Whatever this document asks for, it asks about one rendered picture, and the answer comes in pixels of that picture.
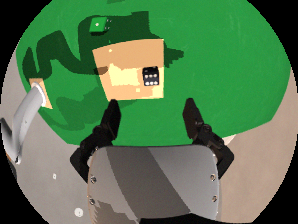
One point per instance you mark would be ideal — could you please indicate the black die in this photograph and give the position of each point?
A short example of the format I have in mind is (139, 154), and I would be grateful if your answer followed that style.
(151, 76)

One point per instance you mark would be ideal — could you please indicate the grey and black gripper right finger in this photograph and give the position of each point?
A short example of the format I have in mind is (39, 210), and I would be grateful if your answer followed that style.
(197, 129)

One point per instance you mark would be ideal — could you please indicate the green die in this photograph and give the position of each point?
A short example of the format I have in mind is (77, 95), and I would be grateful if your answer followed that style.
(100, 24)

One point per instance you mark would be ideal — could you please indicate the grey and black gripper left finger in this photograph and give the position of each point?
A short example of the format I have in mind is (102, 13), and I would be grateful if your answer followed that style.
(100, 134)

